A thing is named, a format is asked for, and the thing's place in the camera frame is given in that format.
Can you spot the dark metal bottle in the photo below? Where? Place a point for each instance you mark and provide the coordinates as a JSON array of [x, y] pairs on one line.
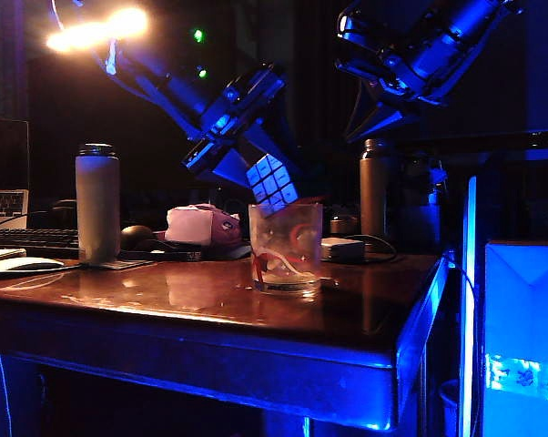
[[375, 191]]

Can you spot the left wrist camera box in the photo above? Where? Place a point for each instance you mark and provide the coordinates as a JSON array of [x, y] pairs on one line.
[[203, 157]]

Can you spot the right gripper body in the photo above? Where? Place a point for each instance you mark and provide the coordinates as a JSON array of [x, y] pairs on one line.
[[392, 73]]

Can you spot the black keyboard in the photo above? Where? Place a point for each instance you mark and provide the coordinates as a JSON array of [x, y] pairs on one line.
[[28, 236]]

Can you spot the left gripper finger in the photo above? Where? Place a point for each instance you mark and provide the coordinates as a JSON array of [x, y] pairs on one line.
[[274, 143], [235, 170]]

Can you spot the grey thermos tumbler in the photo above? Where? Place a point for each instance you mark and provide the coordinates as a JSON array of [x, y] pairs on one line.
[[97, 205]]

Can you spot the clear glass cup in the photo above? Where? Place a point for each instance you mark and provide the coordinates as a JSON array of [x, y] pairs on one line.
[[297, 255]]

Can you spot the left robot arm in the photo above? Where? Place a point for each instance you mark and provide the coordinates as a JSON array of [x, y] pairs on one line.
[[155, 79]]

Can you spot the flat card coaster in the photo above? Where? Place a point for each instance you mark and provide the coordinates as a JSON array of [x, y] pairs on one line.
[[124, 265]]

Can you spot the white computer mouse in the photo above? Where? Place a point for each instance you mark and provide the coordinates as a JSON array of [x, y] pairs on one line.
[[23, 264]]

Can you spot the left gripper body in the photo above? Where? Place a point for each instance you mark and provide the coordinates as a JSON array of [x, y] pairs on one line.
[[244, 104]]

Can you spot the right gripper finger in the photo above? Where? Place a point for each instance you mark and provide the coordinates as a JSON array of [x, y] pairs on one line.
[[361, 111], [388, 119]]

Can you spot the dark round object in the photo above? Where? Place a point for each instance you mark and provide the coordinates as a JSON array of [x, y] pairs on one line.
[[136, 236]]

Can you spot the white tissue pack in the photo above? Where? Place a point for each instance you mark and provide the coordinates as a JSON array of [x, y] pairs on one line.
[[187, 225]]

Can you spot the Rubik's cube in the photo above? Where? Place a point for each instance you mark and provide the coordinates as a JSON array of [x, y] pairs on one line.
[[271, 182]]

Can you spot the white upright panel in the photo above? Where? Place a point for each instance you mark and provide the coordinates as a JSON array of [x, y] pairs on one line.
[[469, 296]]

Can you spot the dark monitor screen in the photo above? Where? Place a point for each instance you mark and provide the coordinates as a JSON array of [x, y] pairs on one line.
[[547, 64]]

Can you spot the glowing desk lamp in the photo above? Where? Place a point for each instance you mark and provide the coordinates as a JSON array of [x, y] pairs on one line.
[[96, 29]]

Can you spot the white storage box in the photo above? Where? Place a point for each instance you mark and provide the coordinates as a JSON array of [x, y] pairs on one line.
[[524, 328]]

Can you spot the white power adapter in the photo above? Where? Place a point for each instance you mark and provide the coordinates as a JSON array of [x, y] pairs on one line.
[[342, 249]]

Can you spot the dark spray bottle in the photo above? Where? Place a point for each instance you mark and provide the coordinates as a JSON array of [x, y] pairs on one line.
[[422, 205]]

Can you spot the silver laptop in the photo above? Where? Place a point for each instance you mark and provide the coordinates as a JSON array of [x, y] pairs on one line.
[[3, 205]]

